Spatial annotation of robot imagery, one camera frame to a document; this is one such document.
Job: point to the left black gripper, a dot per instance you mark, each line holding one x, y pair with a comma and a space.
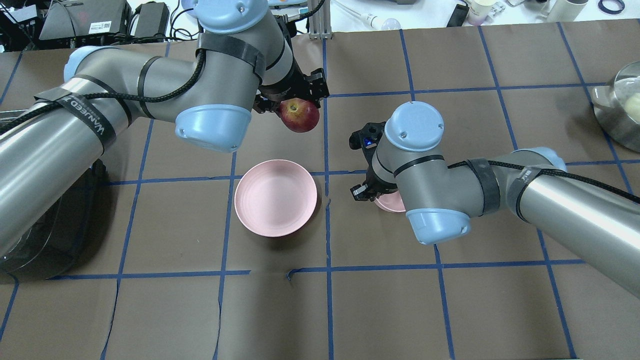
274, 92

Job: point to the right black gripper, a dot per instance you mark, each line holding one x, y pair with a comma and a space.
374, 188

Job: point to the red apple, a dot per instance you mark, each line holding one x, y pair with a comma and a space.
299, 115

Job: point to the pink bowl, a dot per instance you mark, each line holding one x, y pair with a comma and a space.
391, 202

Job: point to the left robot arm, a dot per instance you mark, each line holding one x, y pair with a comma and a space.
244, 62

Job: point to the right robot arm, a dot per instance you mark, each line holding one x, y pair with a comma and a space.
597, 222

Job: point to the pink plate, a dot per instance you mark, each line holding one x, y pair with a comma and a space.
275, 198

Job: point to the white lilac cup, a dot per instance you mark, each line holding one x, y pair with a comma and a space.
479, 11

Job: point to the black power adapter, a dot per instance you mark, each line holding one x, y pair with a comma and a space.
152, 19

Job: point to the steel pot with glass lid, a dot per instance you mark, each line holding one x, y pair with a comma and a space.
607, 103

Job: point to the white bun in pot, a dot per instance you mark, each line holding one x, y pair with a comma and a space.
632, 107

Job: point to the dark grey rice cooker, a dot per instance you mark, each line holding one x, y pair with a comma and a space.
54, 243

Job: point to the aluminium frame post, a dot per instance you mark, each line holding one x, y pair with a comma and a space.
320, 21

